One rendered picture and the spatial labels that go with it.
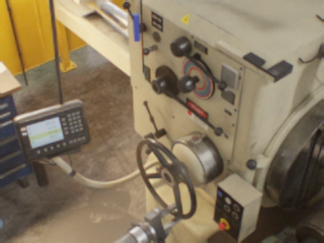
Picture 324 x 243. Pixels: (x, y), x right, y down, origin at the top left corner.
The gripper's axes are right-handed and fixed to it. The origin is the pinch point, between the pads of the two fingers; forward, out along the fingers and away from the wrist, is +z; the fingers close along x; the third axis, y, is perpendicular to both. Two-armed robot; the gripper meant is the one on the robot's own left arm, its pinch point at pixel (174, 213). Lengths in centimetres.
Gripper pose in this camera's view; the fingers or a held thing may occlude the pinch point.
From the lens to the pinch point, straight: 211.4
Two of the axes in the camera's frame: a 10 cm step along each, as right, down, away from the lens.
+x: -2.4, -8.8, -4.2
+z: 7.7, -4.3, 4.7
